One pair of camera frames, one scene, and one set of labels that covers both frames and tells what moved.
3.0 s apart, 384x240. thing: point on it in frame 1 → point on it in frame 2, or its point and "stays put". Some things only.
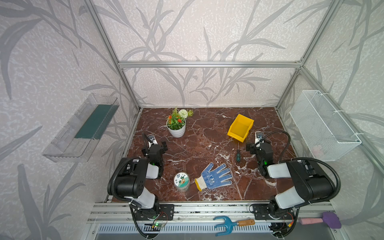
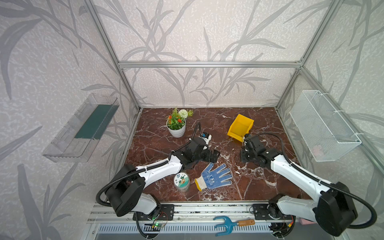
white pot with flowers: x=176 y=122 stays put
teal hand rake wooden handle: x=229 y=224 stays put
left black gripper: x=162 y=148 → x=214 y=158
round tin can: x=182 y=181 stays put
